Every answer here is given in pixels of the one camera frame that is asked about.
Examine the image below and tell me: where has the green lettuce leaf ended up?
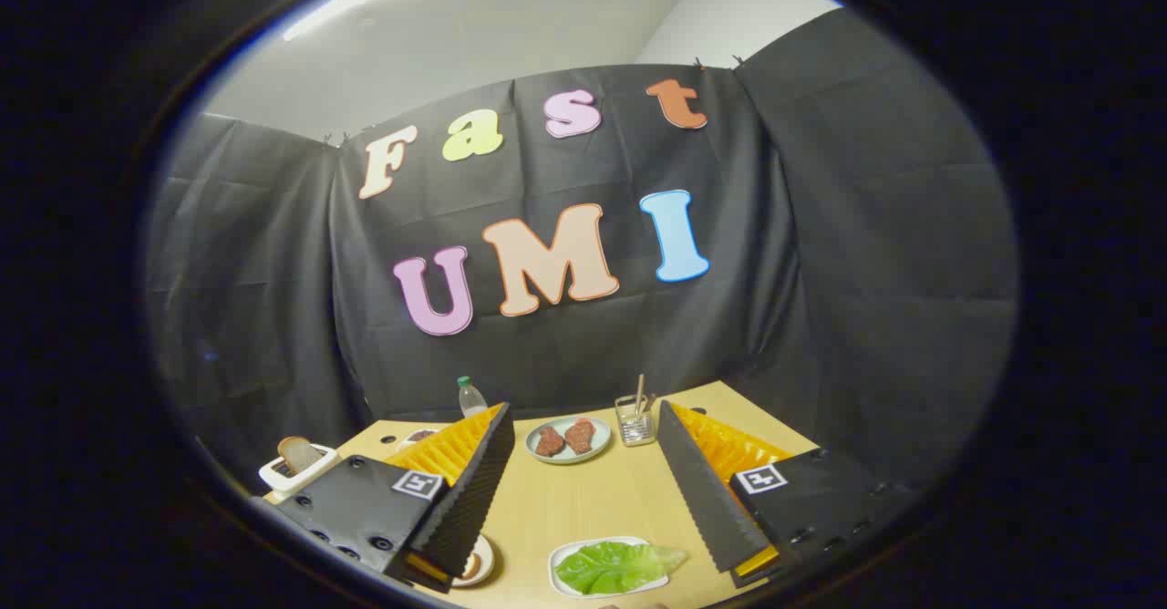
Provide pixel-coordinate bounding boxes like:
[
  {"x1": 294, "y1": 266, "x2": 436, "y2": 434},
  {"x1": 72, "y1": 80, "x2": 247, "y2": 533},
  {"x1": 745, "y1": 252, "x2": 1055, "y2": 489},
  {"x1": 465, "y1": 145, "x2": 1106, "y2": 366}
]
[{"x1": 554, "y1": 542, "x2": 688, "y2": 595}]

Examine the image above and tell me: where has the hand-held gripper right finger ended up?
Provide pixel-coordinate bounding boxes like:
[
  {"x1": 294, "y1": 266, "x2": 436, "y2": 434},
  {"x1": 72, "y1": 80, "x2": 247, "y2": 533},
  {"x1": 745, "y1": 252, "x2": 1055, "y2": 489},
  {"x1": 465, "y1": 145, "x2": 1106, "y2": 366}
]
[{"x1": 657, "y1": 400, "x2": 915, "y2": 589}]

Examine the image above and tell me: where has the metal mesh utensil holder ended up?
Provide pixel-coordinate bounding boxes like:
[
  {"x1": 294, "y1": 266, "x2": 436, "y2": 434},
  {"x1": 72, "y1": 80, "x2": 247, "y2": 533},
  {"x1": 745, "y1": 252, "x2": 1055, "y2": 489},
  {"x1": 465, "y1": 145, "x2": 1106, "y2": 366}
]
[{"x1": 614, "y1": 394, "x2": 657, "y2": 447}]

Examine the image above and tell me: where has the light blue round plate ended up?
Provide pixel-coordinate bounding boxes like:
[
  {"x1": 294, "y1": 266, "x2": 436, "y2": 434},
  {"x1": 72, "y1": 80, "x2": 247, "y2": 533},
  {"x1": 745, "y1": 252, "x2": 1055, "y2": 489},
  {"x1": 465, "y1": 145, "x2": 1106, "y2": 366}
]
[{"x1": 525, "y1": 416, "x2": 613, "y2": 465}]

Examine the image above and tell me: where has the black backdrop cloth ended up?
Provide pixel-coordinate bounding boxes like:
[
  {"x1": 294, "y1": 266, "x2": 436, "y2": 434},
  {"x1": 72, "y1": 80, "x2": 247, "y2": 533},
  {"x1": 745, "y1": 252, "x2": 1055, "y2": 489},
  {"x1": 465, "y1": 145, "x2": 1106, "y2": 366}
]
[{"x1": 146, "y1": 7, "x2": 1019, "y2": 491}]

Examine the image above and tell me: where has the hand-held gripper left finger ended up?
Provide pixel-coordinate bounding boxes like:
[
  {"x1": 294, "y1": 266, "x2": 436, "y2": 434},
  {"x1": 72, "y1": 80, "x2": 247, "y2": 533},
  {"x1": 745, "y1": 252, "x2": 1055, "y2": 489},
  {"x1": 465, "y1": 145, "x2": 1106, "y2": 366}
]
[{"x1": 274, "y1": 402, "x2": 516, "y2": 591}]

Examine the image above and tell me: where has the toasted bread slice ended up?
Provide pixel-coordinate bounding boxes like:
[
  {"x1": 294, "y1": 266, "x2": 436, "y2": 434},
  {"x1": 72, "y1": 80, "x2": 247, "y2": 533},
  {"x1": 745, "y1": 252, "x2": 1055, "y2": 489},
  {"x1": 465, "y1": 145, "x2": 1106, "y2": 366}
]
[{"x1": 277, "y1": 437, "x2": 322, "y2": 474}]

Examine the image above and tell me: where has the small white round plate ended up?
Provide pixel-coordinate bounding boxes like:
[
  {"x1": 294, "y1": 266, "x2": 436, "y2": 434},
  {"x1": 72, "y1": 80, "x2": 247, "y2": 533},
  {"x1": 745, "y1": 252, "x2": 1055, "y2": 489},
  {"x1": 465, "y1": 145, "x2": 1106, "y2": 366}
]
[{"x1": 450, "y1": 534, "x2": 496, "y2": 588}]

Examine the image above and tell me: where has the white oval plate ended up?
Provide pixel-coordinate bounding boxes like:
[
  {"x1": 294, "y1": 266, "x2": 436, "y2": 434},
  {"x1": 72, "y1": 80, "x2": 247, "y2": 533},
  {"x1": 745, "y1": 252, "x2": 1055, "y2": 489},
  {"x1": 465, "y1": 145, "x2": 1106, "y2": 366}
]
[{"x1": 548, "y1": 537, "x2": 671, "y2": 599}]

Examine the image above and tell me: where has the white toaster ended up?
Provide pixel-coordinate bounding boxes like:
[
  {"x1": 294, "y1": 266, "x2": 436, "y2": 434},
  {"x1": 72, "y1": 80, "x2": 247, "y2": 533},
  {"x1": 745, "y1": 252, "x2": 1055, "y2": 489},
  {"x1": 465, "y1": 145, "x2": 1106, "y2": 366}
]
[{"x1": 259, "y1": 443, "x2": 341, "y2": 500}]

